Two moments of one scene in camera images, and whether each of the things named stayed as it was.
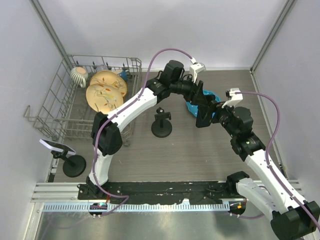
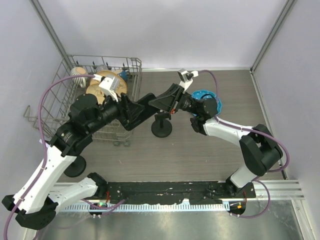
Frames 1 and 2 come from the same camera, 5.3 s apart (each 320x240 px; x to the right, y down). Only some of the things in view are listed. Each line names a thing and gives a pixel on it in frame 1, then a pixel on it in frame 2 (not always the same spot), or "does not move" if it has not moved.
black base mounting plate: x=190 y=192 does not move
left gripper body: x=193 y=95 → x=122 y=113
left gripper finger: x=209 y=98 → x=134 y=109
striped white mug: x=79 y=75 does not move
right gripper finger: x=204 y=116 → x=164 y=103
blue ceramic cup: x=124 y=74 does not move
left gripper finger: x=202 y=108 → x=148 y=111
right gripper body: x=220 y=113 → x=176 y=100
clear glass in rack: x=101 y=67 does not move
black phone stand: x=162 y=127 does not move
